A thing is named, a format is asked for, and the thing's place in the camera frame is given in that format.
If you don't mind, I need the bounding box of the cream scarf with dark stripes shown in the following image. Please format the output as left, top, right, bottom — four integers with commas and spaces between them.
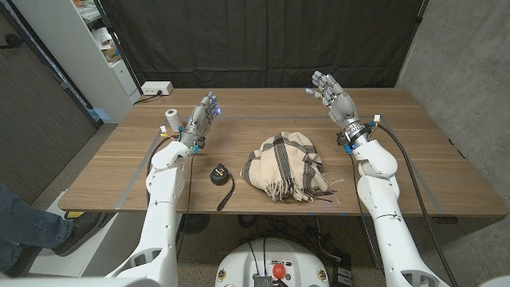
240, 131, 346, 203

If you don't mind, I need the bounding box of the cardboard box on shelf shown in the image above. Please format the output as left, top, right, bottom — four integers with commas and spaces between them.
100, 43, 123, 64

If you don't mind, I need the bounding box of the white storage cabinet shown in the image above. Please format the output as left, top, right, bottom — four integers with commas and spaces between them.
11, 0, 142, 125

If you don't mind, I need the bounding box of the white thread spool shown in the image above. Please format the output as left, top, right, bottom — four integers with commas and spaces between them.
164, 108, 186, 134

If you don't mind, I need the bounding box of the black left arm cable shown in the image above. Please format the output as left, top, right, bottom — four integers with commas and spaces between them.
145, 136, 173, 188

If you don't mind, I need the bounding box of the grey tape strip on table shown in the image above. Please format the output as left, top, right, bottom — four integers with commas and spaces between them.
114, 118, 173, 211
381, 118, 446, 215

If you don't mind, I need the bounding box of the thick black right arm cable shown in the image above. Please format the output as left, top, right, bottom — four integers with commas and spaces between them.
373, 122, 460, 287

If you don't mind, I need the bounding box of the black fabric backdrop curtain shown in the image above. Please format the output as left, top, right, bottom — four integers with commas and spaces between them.
99, 0, 426, 89

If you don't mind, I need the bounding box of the white robot torso base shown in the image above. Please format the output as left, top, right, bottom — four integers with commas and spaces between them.
214, 238, 332, 287

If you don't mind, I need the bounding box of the black tape measure with strap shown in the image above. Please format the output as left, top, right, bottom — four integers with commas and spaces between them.
210, 163, 237, 212

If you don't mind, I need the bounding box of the white power strip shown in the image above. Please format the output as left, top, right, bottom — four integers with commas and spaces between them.
141, 81, 175, 96

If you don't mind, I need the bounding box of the black floor power strip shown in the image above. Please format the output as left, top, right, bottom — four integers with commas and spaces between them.
331, 250, 355, 287

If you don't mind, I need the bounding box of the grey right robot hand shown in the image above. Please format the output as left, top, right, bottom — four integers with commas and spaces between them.
305, 70, 374, 147

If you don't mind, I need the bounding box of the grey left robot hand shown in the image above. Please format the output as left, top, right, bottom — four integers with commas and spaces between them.
181, 90, 222, 155

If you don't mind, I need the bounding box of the dark wooden door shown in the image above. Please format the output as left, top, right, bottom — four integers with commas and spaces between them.
0, 7, 101, 205

